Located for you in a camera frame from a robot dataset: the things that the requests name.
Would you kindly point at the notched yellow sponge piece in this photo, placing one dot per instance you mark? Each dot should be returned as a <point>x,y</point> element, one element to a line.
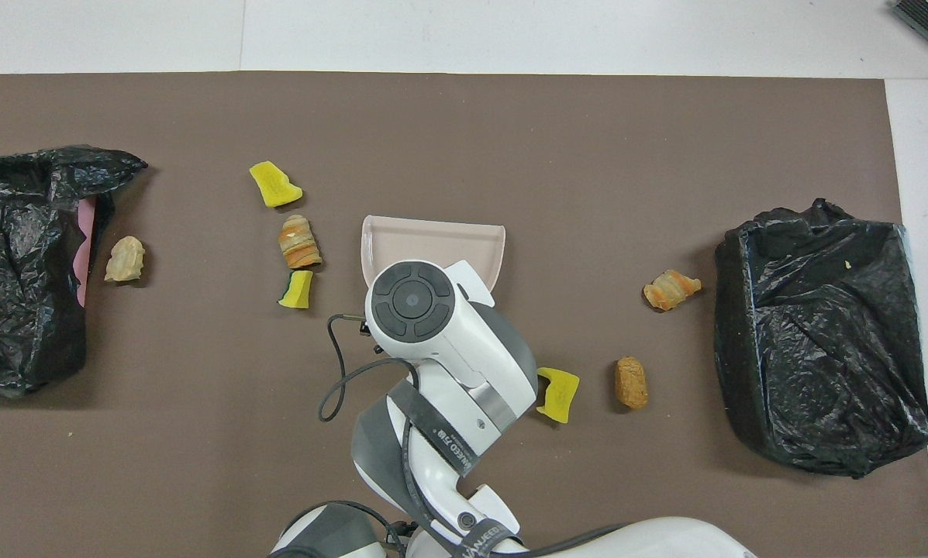
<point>563,395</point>

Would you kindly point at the brown bread roll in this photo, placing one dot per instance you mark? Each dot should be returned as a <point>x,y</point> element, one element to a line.
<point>631,383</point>

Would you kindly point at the pale striped bread piece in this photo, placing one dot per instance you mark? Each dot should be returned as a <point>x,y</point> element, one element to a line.
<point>125,259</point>

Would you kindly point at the beige plastic dustpan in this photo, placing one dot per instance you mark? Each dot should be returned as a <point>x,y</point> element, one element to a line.
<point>432,240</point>

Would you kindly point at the blue bin with black bag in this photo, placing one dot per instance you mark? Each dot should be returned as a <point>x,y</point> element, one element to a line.
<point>820,349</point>

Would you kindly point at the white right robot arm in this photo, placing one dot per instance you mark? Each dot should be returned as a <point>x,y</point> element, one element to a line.
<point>448,364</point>

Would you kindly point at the large yellow sponge piece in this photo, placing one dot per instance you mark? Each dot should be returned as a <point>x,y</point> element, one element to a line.
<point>274,186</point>

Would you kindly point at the yellow sponge with green layer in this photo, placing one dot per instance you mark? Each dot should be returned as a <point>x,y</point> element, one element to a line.
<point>298,290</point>

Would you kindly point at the pink bin with black bag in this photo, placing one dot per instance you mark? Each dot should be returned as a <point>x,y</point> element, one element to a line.
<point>14,310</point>

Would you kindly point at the brown table mat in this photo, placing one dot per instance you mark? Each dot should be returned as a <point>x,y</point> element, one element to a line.
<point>510,139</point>

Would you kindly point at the orange striped bread piece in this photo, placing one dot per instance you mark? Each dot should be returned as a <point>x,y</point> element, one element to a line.
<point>299,242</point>
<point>671,289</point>

